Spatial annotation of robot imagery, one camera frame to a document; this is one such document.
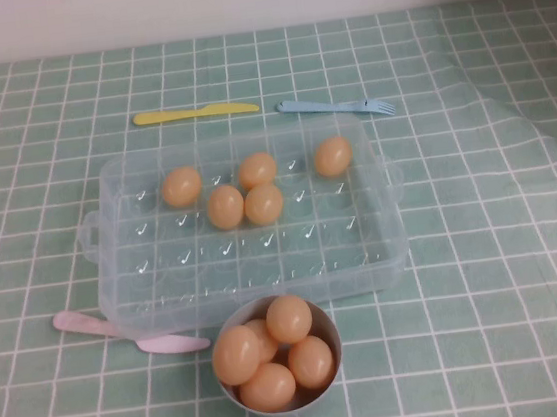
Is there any yellow plastic knife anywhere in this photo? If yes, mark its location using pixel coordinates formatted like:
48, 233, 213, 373
132, 98, 262, 129

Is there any transparent plastic egg box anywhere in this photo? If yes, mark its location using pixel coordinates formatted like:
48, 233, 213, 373
65, 109, 420, 345

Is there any grey round bowl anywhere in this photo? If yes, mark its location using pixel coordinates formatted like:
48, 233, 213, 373
206, 288, 351, 417

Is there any blue plastic fork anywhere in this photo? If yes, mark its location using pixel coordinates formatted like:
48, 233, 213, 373
274, 87, 398, 130

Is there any pink plastic knife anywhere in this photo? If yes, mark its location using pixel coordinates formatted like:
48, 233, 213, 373
51, 294, 213, 368

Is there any brown egg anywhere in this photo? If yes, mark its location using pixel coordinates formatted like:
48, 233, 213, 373
311, 134, 356, 181
234, 149, 281, 193
262, 291, 317, 347
284, 332, 339, 393
208, 322, 266, 389
204, 181, 249, 233
158, 164, 206, 211
240, 315, 283, 367
241, 181, 287, 229
235, 359, 300, 417

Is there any green white checked tablecloth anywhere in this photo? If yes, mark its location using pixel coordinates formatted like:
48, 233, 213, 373
0, 0, 557, 417

